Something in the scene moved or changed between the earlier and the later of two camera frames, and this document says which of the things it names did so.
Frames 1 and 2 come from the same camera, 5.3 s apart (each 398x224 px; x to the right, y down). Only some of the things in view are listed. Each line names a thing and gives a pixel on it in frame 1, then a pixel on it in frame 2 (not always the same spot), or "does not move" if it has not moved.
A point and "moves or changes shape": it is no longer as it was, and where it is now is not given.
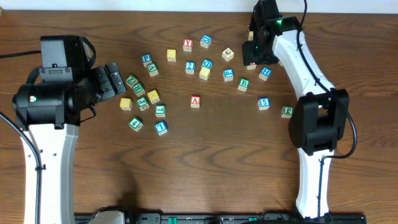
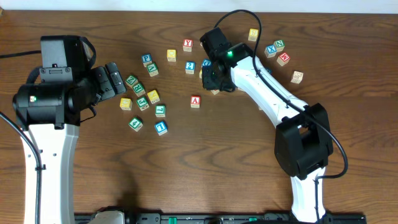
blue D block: [207, 63] does not move
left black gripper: [106, 89] does not move
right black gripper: [249, 56] → [209, 83]
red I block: [252, 66] moves or changes shape
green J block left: [142, 103] does not move
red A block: [195, 101] does not move
